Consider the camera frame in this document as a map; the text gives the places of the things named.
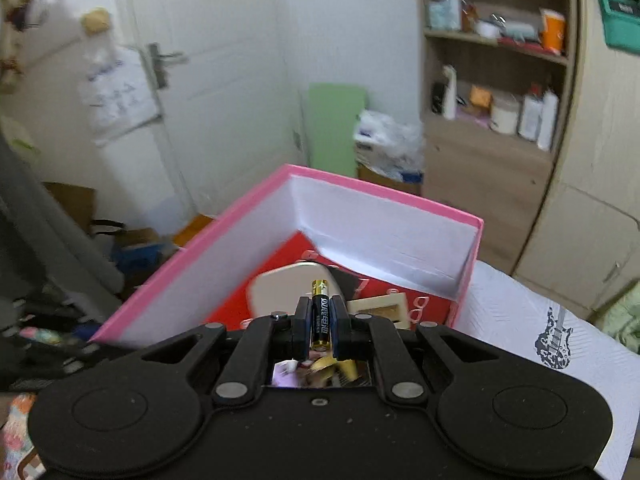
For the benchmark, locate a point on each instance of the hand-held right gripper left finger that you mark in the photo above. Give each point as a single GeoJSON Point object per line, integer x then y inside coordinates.
{"type": "Point", "coordinates": [302, 327]}

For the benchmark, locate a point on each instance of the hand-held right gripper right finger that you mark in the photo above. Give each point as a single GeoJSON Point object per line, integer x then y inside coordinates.
{"type": "Point", "coordinates": [341, 327]}

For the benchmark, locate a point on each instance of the black and gold battery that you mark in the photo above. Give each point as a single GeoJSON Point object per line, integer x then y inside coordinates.
{"type": "Point", "coordinates": [321, 320]}

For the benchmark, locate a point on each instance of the white pocket router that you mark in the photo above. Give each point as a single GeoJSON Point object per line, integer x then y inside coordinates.
{"type": "Point", "coordinates": [280, 290]}

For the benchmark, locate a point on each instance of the beige phone holder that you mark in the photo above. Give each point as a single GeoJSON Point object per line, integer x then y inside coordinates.
{"type": "Point", "coordinates": [385, 302]}

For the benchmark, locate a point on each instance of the pink cardboard box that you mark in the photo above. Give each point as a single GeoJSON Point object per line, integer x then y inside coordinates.
{"type": "Point", "coordinates": [380, 230]}

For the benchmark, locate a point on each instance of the white charger plug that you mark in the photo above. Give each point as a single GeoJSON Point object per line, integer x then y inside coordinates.
{"type": "Point", "coordinates": [285, 369]}

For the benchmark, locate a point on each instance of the red printed cloth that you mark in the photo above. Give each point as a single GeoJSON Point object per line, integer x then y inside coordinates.
{"type": "Point", "coordinates": [227, 310]}

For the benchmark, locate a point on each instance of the brown cardboard box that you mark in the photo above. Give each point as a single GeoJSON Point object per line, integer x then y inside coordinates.
{"type": "Point", "coordinates": [380, 178]}

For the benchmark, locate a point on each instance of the green board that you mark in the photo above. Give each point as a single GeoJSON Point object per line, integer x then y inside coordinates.
{"type": "Point", "coordinates": [332, 125]}

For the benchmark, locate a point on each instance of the wooden bookshelf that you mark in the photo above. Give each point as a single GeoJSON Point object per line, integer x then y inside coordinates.
{"type": "Point", "coordinates": [475, 170]}

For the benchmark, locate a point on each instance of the white door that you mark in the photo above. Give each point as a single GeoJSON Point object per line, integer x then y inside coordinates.
{"type": "Point", "coordinates": [225, 110]}

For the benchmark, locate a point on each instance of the black bottle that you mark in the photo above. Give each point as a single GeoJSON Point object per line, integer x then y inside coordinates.
{"type": "Point", "coordinates": [438, 97]}

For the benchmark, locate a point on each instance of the white tube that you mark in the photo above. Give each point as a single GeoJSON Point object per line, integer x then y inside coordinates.
{"type": "Point", "coordinates": [450, 95]}

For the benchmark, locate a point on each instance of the white jar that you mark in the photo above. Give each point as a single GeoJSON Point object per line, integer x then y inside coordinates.
{"type": "Point", "coordinates": [505, 115]}

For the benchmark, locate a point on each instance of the small orange box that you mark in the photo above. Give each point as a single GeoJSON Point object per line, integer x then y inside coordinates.
{"type": "Point", "coordinates": [480, 96]}

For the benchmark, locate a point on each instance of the green blanket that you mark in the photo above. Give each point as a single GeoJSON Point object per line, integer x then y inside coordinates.
{"type": "Point", "coordinates": [625, 320]}

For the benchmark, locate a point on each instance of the white can with red cap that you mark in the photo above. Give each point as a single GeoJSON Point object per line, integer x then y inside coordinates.
{"type": "Point", "coordinates": [530, 115]}

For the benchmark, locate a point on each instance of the white bottle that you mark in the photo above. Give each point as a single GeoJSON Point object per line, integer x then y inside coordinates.
{"type": "Point", "coordinates": [548, 120]}

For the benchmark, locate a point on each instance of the wooden wardrobe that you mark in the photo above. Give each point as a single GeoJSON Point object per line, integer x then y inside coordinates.
{"type": "Point", "coordinates": [590, 160]}

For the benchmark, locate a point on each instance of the colourful cloth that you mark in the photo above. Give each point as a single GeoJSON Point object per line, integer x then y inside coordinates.
{"type": "Point", "coordinates": [17, 435]}

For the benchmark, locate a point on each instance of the brown glass bottle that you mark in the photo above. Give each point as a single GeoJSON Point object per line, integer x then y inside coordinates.
{"type": "Point", "coordinates": [468, 15]}

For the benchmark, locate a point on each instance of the yellow plush toy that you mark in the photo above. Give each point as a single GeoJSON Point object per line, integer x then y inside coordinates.
{"type": "Point", "coordinates": [97, 20]}

